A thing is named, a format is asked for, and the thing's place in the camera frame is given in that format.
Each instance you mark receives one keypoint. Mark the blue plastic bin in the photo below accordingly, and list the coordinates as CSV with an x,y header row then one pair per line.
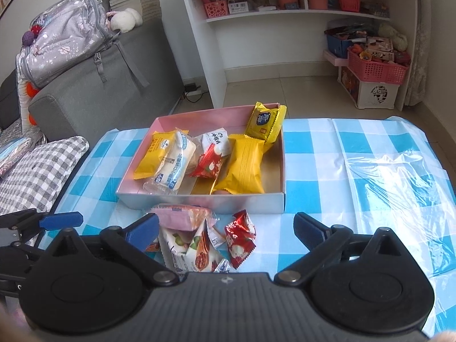
x,y
338,43

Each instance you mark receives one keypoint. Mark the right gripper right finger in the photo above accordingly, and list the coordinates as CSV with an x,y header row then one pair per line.
x,y
325,245

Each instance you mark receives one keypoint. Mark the large red candy packet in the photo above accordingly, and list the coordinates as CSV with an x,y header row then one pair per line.
x,y
209,165

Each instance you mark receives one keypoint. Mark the white storage box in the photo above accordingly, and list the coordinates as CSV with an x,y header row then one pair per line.
x,y
367,95

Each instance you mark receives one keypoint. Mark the white brown nut bag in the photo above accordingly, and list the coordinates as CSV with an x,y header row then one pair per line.
x,y
193,251

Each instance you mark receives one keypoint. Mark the yellow pillow snack pack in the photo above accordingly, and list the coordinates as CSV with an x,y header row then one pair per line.
x,y
154,155

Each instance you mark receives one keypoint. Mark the grey patterned backpack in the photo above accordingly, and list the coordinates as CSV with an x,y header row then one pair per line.
x,y
64,35

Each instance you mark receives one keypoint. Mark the grey checkered cushion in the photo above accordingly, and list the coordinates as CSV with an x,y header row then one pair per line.
x,y
38,178

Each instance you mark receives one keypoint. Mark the clear white cracker pack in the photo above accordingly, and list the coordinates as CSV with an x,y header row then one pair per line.
x,y
180,157

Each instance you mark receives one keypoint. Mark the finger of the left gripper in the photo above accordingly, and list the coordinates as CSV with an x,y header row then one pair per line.
x,y
61,221

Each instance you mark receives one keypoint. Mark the small red white candy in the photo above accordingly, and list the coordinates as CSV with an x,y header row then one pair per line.
x,y
241,236

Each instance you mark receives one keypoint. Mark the white plush toy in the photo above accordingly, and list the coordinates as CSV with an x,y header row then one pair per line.
x,y
124,21

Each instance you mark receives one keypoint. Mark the grey sofa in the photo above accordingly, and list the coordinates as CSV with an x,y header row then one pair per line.
x,y
79,103

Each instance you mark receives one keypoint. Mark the white black snack packet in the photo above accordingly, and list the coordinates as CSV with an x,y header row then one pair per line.
x,y
219,138

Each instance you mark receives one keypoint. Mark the yellow blue cookie pack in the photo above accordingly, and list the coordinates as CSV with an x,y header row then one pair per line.
x,y
265,123

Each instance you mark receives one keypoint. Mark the pink silver snack box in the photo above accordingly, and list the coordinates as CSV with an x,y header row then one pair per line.
x,y
225,159

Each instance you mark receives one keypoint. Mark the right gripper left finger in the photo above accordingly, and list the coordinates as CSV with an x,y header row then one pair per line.
x,y
129,245

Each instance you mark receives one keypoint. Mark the small red shelf basket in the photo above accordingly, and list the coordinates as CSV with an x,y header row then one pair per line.
x,y
352,6

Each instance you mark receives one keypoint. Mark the blue white checkered tablecloth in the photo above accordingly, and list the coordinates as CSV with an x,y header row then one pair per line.
x,y
363,174

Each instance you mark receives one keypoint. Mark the red plastic basket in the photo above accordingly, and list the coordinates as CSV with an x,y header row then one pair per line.
x,y
371,71

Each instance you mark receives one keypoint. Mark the pink perforated basket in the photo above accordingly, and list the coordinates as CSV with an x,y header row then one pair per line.
x,y
216,9

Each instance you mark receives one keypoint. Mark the pink candy packet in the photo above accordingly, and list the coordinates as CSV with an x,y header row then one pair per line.
x,y
185,218

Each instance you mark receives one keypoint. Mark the power strip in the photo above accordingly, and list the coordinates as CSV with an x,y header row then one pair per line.
x,y
192,89

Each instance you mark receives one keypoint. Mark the yellow striped snack pack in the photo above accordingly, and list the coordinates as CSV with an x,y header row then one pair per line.
x,y
243,174

